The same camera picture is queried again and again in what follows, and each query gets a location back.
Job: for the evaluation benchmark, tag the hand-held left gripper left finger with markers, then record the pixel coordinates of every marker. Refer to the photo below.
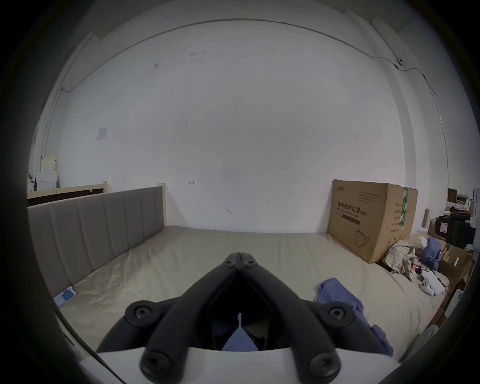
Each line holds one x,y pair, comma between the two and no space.
176,318

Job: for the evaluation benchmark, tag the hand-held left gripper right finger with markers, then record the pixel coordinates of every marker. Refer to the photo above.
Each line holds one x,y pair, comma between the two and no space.
303,318

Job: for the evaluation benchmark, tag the dark blue shirt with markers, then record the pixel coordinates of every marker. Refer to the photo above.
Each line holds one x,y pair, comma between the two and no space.
337,290

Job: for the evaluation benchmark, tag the bed with beige sheet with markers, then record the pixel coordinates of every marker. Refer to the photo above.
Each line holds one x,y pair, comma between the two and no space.
225,243

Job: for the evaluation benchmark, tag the blue and white card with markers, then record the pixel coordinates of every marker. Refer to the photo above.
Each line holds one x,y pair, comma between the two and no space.
65,297

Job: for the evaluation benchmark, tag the plaid cloth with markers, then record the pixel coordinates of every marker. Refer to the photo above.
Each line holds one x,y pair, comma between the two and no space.
401,257

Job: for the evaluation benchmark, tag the large brown cardboard carton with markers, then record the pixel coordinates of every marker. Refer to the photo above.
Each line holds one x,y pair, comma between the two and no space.
365,221

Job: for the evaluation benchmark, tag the grey padded headboard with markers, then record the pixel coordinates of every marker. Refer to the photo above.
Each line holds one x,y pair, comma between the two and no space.
93,232

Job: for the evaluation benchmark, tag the small blue cloth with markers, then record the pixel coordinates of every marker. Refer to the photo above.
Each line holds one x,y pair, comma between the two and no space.
432,252

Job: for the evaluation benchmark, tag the open brown cardboard box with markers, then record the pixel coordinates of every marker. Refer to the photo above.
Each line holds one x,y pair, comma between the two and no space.
455,262

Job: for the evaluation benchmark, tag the stack of white boxes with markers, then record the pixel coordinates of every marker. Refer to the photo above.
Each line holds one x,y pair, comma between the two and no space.
47,174

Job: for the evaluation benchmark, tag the pale wooden bed frame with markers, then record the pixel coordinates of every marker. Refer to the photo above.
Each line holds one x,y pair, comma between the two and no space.
63,190

